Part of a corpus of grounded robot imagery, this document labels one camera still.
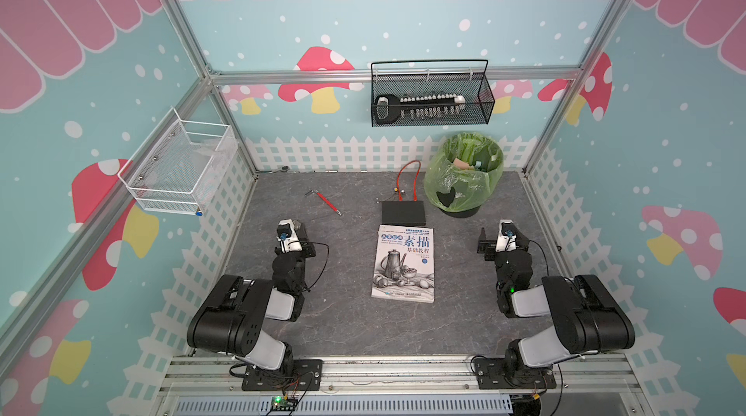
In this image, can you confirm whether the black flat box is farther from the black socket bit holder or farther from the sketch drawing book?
the black socket bit holder

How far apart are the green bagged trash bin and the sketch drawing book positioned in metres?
0.13

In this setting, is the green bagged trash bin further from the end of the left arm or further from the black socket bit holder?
the end of the left arm

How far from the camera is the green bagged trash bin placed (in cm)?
90

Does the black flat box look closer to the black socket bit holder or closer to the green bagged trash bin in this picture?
the green bagged trash bin

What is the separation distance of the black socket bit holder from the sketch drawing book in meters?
0.38

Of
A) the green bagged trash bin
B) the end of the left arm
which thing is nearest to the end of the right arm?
the green bagged trash bin

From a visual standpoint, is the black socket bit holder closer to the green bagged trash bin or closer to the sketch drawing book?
the green bagged trash bin

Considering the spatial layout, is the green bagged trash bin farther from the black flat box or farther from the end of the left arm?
the end of the left arm

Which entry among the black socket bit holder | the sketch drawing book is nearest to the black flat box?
the sketch drawing book

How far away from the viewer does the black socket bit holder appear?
889mm

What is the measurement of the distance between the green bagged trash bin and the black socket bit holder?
0.41 ft

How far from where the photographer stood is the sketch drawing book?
89cm
